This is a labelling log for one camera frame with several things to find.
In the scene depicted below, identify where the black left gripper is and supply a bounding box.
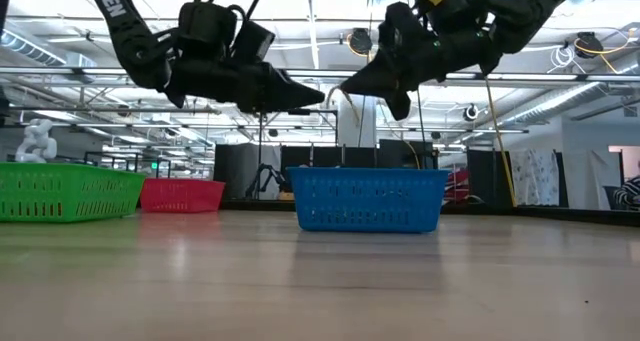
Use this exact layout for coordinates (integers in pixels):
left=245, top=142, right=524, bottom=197
left=164, top=57, right=327, bottom=115

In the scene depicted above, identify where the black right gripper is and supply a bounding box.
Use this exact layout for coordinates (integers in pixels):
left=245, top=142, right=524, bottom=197
left=339, top=2, right=502, bottom=123

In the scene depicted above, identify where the blue plastic basket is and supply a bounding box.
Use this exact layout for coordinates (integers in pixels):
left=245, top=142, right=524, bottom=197
left=287, top=166, right=450, bottom=234

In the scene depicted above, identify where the white building pillar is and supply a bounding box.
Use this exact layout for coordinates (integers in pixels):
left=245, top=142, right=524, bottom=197
left=338, top=94, right=377, bottom=148

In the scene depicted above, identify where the black partition panel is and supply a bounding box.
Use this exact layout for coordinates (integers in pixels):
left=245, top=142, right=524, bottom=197
left=466, top=149, right=512, bottom=207
left=213, top=143, right=262, bottom=200
left=279, top=139, right=439, bottom=170

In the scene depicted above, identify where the red cart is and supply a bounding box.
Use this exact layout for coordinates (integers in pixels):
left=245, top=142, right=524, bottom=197
left=447, top=169, right=472, bottom=203

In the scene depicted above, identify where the red plastic basket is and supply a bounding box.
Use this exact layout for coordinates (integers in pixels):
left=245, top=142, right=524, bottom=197
left=139, top=177, right=226, bottom=214

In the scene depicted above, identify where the white patterned cloth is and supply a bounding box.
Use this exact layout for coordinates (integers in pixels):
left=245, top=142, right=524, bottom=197
left=509, top=148, right=561, bottom=207

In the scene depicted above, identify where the black metal rack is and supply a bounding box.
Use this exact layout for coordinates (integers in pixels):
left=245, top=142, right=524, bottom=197
left=83, top=150, right=172, bottom=180

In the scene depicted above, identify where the dark office chair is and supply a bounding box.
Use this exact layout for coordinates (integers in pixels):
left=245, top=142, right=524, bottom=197
left=601, top=184, right=622, bottom=210

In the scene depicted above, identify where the green plastic basket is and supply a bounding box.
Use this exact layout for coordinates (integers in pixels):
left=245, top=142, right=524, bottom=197
left=0, top=161, right=147, bottom=224

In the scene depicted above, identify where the white robot figure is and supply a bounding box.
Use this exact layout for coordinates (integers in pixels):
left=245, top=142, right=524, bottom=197
left=14, top=118, right=59, bottom=164

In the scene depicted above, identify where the person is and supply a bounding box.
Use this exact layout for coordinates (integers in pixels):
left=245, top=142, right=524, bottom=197
left=613, top=173, right=640, bottom=212

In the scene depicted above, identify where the black power cable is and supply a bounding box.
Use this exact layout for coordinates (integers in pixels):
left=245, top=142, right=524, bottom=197
left=416, top=89, right=427, bottom=143

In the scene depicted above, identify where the black ceiling cable reel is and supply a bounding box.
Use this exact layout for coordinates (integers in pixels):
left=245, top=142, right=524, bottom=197
left=347, top=27, right=375, bottom=58
left=573, top=30, right=605, bottom=61

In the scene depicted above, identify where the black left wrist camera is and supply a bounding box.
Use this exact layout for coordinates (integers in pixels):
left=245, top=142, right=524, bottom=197
left=231, top=19, right=277, bottom=67

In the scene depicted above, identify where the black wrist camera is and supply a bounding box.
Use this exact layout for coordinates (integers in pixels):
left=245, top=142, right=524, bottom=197
left=414, top=0, right=477, bottom=33
left=231, top=19, right=277, bottom=67

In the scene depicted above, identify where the black metal stand frame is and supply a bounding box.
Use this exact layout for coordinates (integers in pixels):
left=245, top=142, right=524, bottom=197
left=256, top=108, right=340, bottom=201

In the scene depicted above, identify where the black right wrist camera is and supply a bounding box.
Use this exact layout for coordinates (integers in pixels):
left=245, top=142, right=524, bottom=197
left=414, top=0, right=477, bottom=33

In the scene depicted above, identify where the yellow power cable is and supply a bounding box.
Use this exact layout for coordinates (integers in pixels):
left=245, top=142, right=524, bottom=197
left=483, top=74, right=517, bottom=208

